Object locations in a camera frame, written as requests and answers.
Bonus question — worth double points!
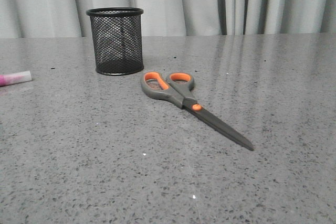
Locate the grey orange scissors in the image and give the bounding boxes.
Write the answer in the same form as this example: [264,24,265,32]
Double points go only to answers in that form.
[140,72,255,151]

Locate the pink highlighter pen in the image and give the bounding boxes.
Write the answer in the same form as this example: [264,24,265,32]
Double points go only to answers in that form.
[0,71,32,87]

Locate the black mesh pen cup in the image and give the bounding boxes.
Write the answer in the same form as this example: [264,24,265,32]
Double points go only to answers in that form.
[86,7,144,76]

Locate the grey curtain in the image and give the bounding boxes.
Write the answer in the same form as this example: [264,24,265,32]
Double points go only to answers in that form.
[1,0,335,38]

